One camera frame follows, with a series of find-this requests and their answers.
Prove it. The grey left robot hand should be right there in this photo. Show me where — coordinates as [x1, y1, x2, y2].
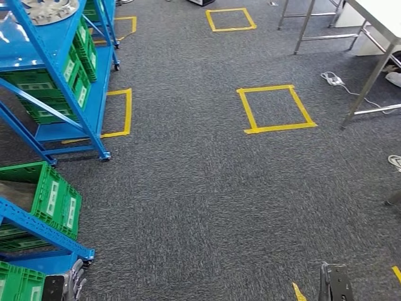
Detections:
[64, 258, 87, 301]

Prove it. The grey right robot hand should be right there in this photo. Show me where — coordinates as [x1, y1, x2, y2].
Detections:
[318, 261, 329, 301]

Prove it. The blue metal shelf rack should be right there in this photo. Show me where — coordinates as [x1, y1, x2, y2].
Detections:
[0, 0, 121, 167]
[0, 196, 95, 277]

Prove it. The steel workbench white top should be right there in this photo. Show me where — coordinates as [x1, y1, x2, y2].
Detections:
[277, 0, 401, 130]

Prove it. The green plastic crate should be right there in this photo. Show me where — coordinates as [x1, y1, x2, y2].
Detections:
[73, 16, 91, 55]
[0, 162, 68, 250]
[83, 0, 106, 21]
[0, 261, 47, 301]
[78, 35, 98, 83]
[0, 43, 79, 100]
[18, 78, 92, 125]
[31, 187, 83, 252]

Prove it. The grey flat sheet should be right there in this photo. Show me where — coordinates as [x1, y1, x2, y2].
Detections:
[0, 181, 36, 213]

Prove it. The white panel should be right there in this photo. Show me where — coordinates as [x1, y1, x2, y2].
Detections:
[357, 24, 401, 57]

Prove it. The silver wheel hubcap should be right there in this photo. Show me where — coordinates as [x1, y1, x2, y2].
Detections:
[20, 0, 79, 26]

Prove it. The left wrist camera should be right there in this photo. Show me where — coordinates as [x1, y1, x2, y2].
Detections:
[41, 274, 66, 301]

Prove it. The white power cable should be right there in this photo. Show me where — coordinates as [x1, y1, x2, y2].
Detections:
[339, 81, 401, 116]

